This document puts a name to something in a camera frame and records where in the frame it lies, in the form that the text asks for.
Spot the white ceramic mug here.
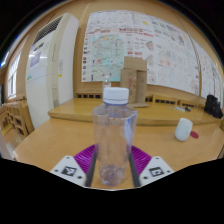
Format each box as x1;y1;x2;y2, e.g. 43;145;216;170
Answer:
174;117;194;142

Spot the white standing air conditioner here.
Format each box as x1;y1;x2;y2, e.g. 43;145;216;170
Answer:
25;13;80;129

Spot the flat round red coaster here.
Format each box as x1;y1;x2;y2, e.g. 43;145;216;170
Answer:
189;130;200;140

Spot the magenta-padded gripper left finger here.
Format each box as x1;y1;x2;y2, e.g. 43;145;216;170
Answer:
49;143;100;188

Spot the narrower wall poster sheet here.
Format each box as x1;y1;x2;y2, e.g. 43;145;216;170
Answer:
193;39;224;108

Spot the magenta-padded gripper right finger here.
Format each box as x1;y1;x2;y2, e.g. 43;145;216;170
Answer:
128;144;175;188

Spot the large wall poster sheet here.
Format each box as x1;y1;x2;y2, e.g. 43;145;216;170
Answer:
81;10;201;96

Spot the black bag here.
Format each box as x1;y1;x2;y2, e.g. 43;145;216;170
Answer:
203;94;224;120

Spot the brown cardboard box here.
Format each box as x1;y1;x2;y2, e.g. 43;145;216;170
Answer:
119;56;148;104

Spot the clear plastic water bottle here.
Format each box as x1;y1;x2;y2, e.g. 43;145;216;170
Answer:
92;87;139;188

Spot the group of wooden chairs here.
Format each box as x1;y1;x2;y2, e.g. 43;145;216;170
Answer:
0;99;34;138

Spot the small clear drink bottle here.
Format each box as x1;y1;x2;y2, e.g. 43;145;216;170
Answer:
101;75;112;98

